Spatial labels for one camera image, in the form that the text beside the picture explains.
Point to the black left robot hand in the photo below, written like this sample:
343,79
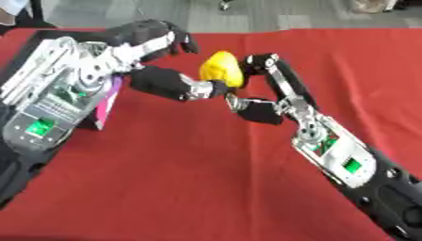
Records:
156,82

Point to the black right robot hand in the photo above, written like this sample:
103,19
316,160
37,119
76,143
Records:
291,82

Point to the yellow toy fruit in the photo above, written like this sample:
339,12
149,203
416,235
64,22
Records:
221,69

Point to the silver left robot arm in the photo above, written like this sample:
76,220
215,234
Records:
60,94

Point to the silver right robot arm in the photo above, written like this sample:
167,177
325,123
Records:
351,163

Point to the chair caster wheel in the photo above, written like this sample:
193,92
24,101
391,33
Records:
225,4

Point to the tan bag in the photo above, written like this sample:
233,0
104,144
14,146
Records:
372,5

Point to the black pole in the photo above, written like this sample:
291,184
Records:
37,8

